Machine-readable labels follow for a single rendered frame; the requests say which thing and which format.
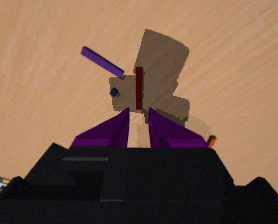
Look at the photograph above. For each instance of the purple rod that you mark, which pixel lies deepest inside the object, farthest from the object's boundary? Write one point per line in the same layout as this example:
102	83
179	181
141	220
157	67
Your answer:
101	61

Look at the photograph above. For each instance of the orange rod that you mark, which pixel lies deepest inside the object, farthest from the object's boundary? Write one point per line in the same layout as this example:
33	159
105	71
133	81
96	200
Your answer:
211	141

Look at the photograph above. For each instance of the red rod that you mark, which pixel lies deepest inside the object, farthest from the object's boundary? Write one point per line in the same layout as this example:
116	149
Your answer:
139	72

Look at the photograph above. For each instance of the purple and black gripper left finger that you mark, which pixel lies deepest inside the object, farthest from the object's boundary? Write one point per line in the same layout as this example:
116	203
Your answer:
107	133

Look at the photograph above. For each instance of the small blue block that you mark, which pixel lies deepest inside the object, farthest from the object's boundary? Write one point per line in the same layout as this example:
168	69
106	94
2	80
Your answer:
114	92

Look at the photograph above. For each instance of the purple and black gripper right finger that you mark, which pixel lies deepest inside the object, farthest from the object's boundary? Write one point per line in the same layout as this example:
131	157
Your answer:
171	134

